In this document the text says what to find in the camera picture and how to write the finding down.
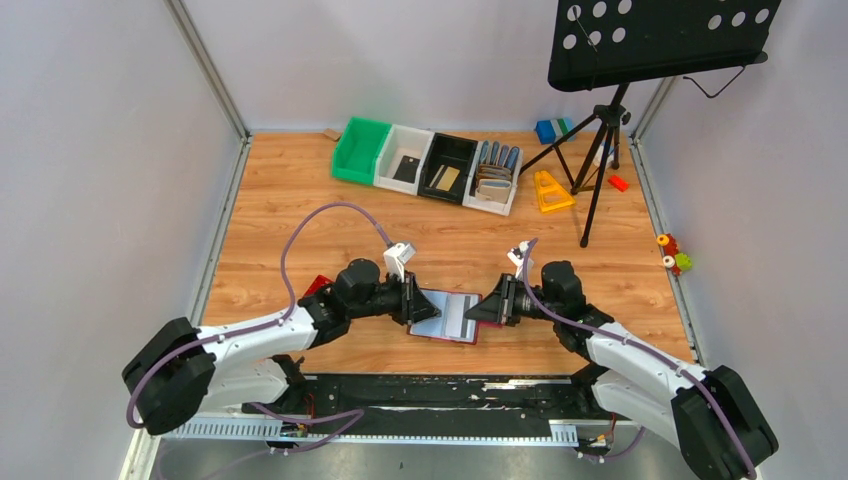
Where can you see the black plastic bin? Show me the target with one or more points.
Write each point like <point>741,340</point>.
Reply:
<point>448,150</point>

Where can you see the gold credit card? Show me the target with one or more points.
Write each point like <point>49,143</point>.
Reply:
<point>444,178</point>

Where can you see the black credit card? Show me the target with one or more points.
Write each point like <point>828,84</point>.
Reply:
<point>407,169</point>

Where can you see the green plastic bin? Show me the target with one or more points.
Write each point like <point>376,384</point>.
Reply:
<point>356,153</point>

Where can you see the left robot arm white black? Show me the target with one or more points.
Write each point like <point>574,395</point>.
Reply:
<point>184,370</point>

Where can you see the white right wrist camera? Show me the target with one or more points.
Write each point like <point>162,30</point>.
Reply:
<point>519,256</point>

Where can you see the small red block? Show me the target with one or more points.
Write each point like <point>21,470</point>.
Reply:
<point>618,183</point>

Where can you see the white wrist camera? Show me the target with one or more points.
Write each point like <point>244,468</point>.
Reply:
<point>519,256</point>
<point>396,256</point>

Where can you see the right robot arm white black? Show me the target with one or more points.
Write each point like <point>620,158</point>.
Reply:
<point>709,415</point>

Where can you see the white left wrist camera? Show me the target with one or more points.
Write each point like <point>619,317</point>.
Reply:
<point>396,256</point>

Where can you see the white plastic bin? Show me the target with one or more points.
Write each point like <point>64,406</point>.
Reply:
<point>401,140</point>

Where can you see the colourful toy car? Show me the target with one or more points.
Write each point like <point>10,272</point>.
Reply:
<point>673,258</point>

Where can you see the blue green block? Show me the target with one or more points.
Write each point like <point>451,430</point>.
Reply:
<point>549,131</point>

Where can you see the red leather card holder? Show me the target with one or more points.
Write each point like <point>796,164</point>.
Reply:
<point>430,328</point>

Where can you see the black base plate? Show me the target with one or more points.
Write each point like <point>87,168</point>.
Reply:
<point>549,397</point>

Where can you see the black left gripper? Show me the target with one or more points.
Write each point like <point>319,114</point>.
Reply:
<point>415,306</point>

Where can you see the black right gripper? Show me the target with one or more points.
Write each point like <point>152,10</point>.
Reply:
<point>498,306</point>

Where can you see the silver striped credit card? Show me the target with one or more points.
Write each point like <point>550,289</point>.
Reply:
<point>455,326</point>

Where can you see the red plastic tray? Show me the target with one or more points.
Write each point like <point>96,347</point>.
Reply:
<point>319,285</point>

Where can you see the aluminium frame rail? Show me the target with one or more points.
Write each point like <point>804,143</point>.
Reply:
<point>590,439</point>

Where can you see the black music stand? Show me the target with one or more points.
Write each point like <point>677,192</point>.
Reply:
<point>616,43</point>

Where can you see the white bin with tools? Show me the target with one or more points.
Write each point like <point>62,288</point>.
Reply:
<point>492,183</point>

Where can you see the yellow triangular toy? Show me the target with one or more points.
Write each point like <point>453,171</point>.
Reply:
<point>550,194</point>

